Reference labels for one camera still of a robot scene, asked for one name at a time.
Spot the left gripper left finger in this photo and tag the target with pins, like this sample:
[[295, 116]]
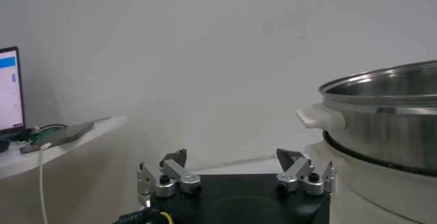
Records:
[[177, 172]]

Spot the black smartphone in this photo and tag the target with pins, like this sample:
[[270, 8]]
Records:
[[65, 135]]

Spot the white electric cooker base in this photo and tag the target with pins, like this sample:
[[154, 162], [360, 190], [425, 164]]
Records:
[[375, 191]]

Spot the open laptop computer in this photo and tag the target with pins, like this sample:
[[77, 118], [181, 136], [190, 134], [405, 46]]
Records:
[[10, 88]]

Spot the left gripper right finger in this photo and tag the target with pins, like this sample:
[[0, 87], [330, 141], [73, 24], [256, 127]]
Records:
[[297, 172]]

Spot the stainless steel steamer basket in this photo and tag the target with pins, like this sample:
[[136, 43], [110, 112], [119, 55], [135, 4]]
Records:
[[392, 126]]

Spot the white side table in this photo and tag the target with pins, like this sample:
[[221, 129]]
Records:
[[20, 160]]

